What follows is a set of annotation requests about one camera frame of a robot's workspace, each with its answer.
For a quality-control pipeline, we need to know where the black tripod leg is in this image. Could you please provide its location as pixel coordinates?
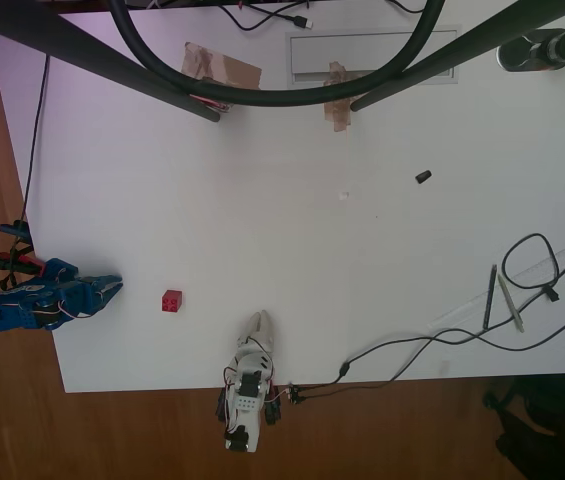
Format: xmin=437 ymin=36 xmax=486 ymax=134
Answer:
xmin=0 ymin=0 xmax=222 ymax=124
xmin=349 ymin=0 xmax=565 ymax=113

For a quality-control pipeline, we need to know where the thin black cable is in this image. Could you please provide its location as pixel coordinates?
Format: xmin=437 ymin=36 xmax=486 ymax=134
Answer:
xmin=11 ymin=54 xmax=52 ymax=236

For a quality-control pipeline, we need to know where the grey green pen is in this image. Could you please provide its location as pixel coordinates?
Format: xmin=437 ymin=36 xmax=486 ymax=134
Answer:
xmin=497 ymin=272 xmax=526 ymax=334

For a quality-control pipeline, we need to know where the black pen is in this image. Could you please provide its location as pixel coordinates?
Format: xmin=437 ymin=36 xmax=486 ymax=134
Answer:
xmin=482 ymin=264 xmax=498 ymax=331

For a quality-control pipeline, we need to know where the narrow brown tape strip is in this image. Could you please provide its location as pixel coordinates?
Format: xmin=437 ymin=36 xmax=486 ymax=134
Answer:
xmin=322 ymin=61 xmax=374 ymax=133

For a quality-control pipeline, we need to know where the blue table clamp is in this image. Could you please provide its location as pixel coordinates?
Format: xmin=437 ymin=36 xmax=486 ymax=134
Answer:
xmin=0 ymin=219 xmax=31 ymax=240

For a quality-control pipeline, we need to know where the transparent ruler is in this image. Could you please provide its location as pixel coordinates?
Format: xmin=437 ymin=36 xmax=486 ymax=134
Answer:
xmin=427 ymin=230 xmax=565 ymax=332

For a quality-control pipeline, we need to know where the black looped cable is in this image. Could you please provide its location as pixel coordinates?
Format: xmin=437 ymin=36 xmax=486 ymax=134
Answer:
xmin=503 ymin=232 xmax=562 ymax=303

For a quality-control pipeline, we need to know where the long black cable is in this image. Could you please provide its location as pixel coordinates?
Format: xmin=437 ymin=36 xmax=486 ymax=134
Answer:
xmin=286 ymin=242 xmax=565 ymax=407

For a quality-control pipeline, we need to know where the black office chair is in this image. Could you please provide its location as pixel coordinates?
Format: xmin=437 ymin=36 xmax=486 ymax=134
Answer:
xmin=481 ymin=374 xmax=565 ymax=480

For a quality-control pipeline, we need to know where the red black table clamp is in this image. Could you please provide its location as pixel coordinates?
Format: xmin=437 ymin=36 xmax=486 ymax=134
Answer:
xmin=0 ymin=252 xmax=44 ymax=276

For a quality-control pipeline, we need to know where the thick black curved hose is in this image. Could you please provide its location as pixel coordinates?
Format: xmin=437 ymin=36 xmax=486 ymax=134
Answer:
xmin=107 ymin=0 xmax=447 ymax=108

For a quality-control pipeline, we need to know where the grey cable grommet panel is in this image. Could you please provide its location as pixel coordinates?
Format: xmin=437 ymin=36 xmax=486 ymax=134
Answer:
xmin=285 ymin=29 xmax=459 ymax=90

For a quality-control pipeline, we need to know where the black USB cable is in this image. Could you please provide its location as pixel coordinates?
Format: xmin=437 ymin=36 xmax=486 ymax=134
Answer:
xmin=211 ymin=3 xmax=314 ymax=33

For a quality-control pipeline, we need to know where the small red cube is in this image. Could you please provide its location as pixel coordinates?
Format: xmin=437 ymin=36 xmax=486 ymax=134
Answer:
xmin=160 ymin=288 xmax=186 ymax=314

